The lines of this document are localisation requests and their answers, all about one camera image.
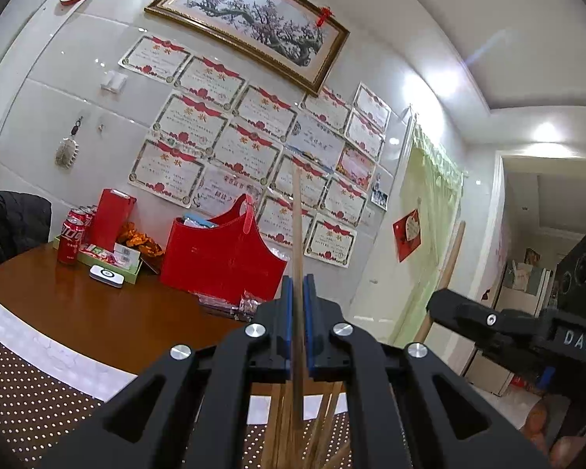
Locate clear plastic wrapped packets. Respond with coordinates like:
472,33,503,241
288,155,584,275
198,294,242,317

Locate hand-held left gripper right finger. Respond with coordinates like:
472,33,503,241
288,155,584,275
303,276,552,469

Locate pile of wooden chopsticks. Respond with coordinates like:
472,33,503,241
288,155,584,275
261,381,353,469

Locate green tray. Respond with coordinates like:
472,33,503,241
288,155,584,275
54,234,144,285

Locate white flat device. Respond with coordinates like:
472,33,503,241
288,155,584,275
89,264,127,285

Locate person's right hand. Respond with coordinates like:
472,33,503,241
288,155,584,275
519,395,575,456

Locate white background cabinet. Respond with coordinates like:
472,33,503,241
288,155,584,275
497,263,558,314

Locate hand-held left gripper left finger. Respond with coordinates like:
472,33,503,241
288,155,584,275
40,276,294,469

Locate black jacket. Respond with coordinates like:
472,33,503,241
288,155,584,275
0,190,52,274

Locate blue white packet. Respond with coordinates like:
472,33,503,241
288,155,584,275
182,212,222,230

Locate white light switch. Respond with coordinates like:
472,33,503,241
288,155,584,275
102,71,128,94

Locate red basket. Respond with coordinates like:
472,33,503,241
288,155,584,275
159,193,289,306

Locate white snack packet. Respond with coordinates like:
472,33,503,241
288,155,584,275
114,245,142,267

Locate wooden stick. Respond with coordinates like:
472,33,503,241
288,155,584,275
414,220,468,344

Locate red green snack packets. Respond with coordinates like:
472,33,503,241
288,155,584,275
79,245,118,265

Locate small wall photo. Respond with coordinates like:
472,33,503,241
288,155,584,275
371,175,391,211

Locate wall of award certificates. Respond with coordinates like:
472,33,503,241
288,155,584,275
118,34,391,270

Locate red gift box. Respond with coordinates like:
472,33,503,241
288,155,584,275
93,188,138,250

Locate green curtain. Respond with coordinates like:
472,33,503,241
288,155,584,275
389,122,466,353

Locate orange foil candies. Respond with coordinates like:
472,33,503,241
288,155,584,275
117,222,165,258

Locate brown dotted tablecloth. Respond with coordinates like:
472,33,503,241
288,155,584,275
0,325,353,469

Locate light bamboo chopstick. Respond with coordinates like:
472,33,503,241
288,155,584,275
291,163,305,423

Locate hanging silver ornament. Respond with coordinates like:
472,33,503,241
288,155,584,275
55,137,78,170

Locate framed blossom painting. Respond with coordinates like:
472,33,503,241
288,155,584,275
145,0,351,97

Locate red heart door decoration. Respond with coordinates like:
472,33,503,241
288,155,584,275
393,208,423,263

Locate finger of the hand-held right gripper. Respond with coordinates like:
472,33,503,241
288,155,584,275
426,288,544,349
477,346,556,394

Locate clear bag of dark items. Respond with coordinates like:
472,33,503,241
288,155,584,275
238,290,265,322

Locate white table runner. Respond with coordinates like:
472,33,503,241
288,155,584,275
0,286,348,427

